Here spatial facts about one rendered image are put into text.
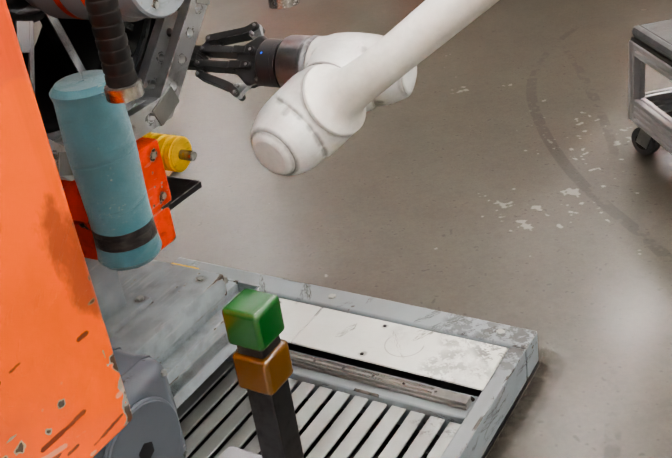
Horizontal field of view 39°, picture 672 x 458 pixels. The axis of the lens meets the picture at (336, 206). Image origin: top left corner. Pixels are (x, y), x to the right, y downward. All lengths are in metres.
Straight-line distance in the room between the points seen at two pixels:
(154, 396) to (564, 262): 1.09
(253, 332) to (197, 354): 0.85
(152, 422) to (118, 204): 0.28
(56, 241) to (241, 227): 1.54
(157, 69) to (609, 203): 1.19
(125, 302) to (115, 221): 0.46
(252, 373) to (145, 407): 0.38
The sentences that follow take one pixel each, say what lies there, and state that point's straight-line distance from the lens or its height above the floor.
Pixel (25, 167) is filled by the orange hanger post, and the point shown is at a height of 0.82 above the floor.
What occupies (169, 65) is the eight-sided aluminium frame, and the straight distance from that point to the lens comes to 1.50.
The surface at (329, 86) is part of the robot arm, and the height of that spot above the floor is 0.68.
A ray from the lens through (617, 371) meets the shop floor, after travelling 1.79.
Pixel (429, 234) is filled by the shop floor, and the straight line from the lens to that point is 2.22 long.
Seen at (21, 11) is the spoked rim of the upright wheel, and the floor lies 0.78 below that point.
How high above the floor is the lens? 1.12
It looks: 28 degrees down
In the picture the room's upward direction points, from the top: 9 degrees counter-clockwise
